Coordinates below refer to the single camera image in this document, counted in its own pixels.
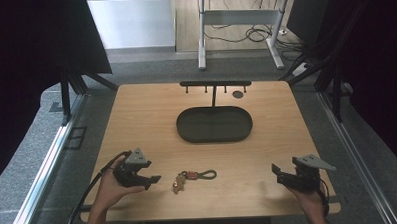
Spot white power strip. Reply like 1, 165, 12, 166
290, 61, 311, 78

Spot black floor cables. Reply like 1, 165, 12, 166
202, 19, 307, 65

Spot white metal desk frame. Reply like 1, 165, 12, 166
195, 0, 292, 73

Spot person's left hand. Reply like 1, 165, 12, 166
93, 154, 148, 211

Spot aluminium rail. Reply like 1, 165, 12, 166
0, 93, 93, 224
315, 86, 397, 224

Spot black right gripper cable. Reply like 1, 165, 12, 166
317, 176, 332, 219

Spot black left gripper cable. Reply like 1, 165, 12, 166
65, 149, 135, 224

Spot black metal stand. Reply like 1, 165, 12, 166
58, 63, 121, 127
277, 51, 346, 125

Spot white wall panel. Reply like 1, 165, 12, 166
87, 0, 178, 51

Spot keychain with brown figure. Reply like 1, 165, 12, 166
171, 168, 219, 196

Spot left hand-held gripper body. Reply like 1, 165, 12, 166
112, 147, 154, 189

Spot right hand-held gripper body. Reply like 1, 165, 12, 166
285, 152, 338, 193

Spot black key rack with tray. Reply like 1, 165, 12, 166
173, 78, 255, 145

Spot black curtain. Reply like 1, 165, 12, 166
284, 0, 397, 182
0, 0, 117, 192

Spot person's right hand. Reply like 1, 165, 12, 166
285, 183, 328, 217

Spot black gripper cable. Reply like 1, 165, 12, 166
317, 176, 332, 219
65, 149, 135, 224

